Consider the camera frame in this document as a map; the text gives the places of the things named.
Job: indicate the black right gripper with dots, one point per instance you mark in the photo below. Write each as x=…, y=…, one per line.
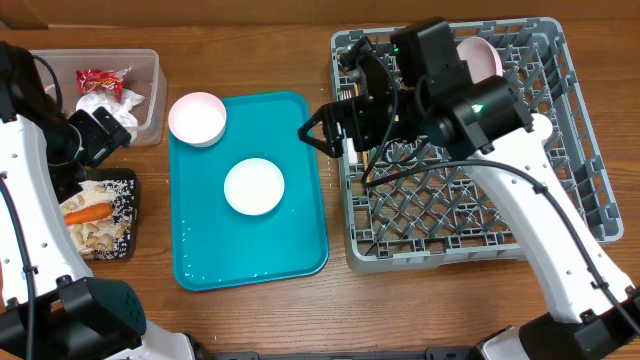
x=353, y=115

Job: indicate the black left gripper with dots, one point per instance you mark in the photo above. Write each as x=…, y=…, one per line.
x=105, y=133

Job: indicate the white plastic fork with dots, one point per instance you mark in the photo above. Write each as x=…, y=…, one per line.
x=351, y=152

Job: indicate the white tissue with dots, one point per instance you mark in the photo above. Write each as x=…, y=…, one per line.
x=120, y=109

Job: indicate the wooden chopstick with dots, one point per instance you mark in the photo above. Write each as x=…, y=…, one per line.
x=364, y=154

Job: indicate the red snack wrapper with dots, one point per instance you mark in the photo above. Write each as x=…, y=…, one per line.
x=95, y=80

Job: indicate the pink bowl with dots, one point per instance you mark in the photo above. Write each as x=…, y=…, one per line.
x=198, y=119

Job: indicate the white bowl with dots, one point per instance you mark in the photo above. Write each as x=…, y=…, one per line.
x=254, y=187

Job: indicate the large pink plate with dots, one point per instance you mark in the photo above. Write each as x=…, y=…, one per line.
x=482, y=58

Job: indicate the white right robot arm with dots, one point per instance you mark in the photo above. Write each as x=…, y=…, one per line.
x=592, y=305

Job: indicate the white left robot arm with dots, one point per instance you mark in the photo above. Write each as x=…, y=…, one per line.
x=55, y=307

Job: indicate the black food waste tray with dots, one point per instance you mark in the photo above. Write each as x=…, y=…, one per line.
x=127, y=215

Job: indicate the grey dishwasher rack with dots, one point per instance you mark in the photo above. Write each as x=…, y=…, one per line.
x=442, y=217

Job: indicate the clear plastic bin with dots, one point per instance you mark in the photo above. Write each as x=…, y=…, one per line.
x=145, y=77

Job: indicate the orange carrot piece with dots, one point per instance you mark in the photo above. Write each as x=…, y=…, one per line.
x=89, y=214

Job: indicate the pile of peanuts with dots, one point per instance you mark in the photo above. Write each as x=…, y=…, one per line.
x=97, y=235

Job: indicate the teal plastic tray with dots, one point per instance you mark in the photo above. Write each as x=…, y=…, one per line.
x=215, y=246

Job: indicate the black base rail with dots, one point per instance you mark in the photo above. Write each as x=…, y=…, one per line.
x=350, y=356

